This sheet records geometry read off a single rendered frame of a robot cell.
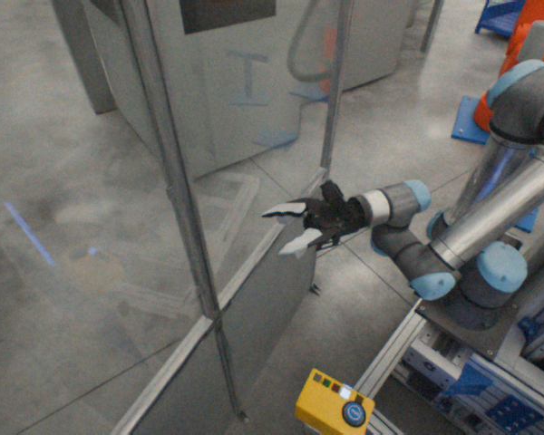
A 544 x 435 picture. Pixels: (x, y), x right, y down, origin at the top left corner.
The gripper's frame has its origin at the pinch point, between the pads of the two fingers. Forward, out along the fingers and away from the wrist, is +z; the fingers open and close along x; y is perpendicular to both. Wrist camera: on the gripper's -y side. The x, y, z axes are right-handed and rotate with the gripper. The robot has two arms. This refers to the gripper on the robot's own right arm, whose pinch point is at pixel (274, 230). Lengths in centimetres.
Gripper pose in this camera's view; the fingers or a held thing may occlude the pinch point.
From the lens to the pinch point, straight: 67.8
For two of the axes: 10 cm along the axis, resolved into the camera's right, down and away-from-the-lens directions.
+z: -9.3, 2.6, -2.5
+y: -0.5, 6.0, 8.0
